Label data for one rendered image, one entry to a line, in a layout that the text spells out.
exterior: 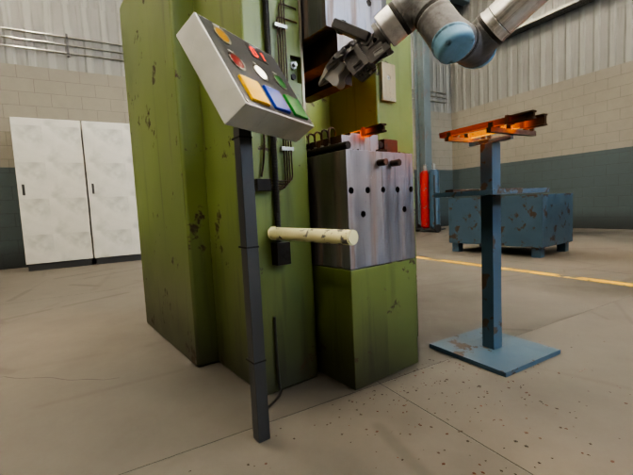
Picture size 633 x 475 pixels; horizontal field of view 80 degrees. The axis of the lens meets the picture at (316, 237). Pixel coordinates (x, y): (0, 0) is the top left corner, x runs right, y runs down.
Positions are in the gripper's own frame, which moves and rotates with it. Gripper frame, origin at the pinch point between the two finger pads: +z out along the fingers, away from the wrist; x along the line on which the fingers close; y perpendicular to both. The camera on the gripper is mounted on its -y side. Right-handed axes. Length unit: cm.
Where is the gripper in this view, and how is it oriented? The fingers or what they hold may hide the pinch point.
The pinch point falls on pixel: (321, 80)
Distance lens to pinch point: 116.2
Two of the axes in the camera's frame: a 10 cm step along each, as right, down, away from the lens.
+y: 4.8, 8.6, -1.6
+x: 4.6, -1.0, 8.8
